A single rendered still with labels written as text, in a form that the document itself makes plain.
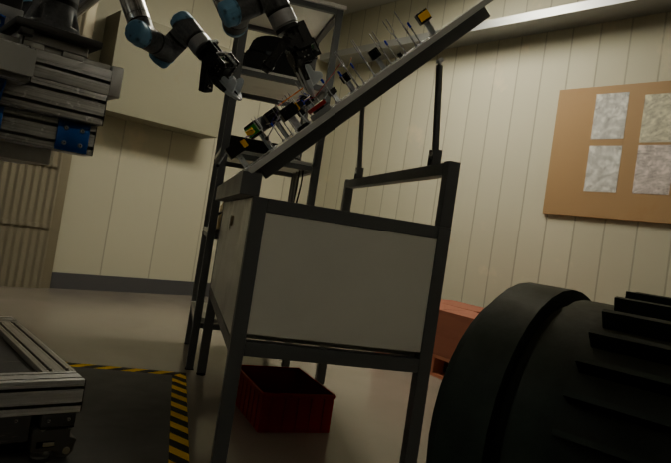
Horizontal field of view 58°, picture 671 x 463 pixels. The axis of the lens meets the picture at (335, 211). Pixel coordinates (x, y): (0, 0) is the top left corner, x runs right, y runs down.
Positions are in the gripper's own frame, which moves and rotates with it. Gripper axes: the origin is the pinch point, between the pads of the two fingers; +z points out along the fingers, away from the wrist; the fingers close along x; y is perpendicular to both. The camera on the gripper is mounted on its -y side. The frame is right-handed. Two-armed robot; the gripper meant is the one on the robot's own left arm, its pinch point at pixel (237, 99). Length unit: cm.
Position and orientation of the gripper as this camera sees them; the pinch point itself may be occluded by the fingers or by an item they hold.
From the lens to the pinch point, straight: 203.5
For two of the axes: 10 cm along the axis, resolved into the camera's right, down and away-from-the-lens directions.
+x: 5.5, -2.4, 8.0
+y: 5.7, -6.0, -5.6
